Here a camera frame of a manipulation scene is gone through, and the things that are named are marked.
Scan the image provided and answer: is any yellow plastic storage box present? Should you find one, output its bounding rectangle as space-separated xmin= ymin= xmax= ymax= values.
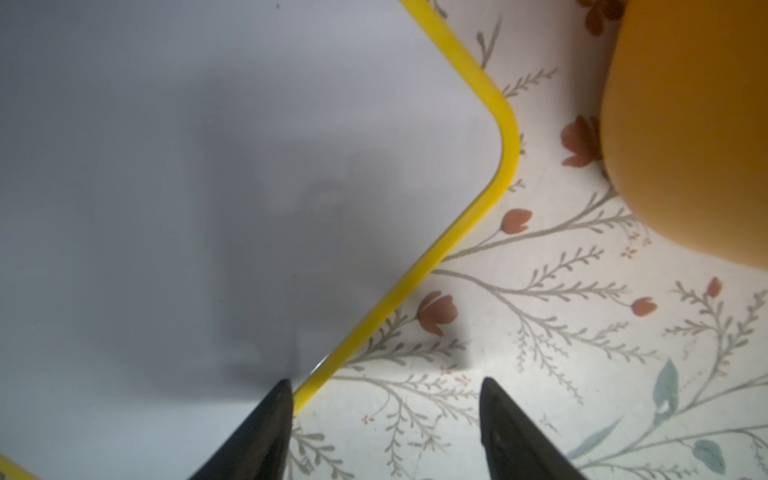
xmin=601 ymin=1 xmax=767 ymax=270

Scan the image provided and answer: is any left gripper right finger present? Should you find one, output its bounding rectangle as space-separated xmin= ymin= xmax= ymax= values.
xmin=479 ymin=377 xmax=584 ymax=480

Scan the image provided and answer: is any floral table mat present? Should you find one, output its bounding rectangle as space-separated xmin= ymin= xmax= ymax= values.
xmin=286 ymin=1 xmax=767 ymax=479

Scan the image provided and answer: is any whiteboard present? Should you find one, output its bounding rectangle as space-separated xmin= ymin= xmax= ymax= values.
xmin=1 ymin=1 xmax=517 ymax=479

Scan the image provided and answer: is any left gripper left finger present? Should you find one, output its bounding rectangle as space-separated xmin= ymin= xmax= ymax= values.
xmin=190 ymin=379 xmax=294 ymax=480

